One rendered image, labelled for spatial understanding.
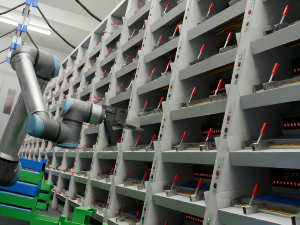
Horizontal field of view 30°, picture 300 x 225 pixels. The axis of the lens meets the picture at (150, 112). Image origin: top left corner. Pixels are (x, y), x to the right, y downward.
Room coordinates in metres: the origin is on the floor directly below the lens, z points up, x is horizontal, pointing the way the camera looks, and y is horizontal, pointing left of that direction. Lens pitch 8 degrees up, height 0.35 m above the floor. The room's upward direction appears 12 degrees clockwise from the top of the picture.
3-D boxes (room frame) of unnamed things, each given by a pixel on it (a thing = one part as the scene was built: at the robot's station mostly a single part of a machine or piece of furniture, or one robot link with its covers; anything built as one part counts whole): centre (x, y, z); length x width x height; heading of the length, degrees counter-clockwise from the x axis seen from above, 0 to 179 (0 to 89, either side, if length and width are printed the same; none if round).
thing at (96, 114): (2.48, 0.24, 0.62); 0.10 x 0.05 x 0.09; 16
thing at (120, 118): (2.50, 0.16, 0.63); 0.12 x 0.08 x 0.09; 106
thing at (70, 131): (2.44, 0.33, 0.51); 0.12 x 0.09 x 0.12; 126
